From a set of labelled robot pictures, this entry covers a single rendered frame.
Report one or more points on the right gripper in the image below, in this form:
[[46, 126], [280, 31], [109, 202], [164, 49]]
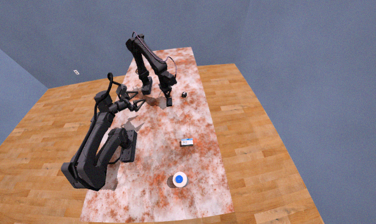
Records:
[[124, 103]]

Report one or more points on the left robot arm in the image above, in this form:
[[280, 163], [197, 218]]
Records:
[[138, 47]]

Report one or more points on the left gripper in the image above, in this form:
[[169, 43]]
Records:
[[165, 88]]

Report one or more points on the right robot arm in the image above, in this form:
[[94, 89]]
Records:
[[91, 168]]

